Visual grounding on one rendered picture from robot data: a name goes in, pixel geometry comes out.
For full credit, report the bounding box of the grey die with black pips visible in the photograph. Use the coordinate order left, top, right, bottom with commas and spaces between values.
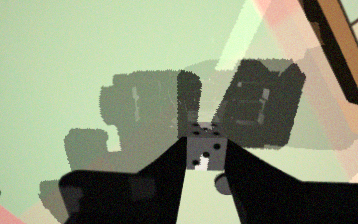
186, 122, 228, 172

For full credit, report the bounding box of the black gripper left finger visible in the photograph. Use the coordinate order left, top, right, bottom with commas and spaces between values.
58, 137, 187, 224

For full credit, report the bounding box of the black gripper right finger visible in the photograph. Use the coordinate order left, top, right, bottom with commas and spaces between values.
224, 139, 358, 224

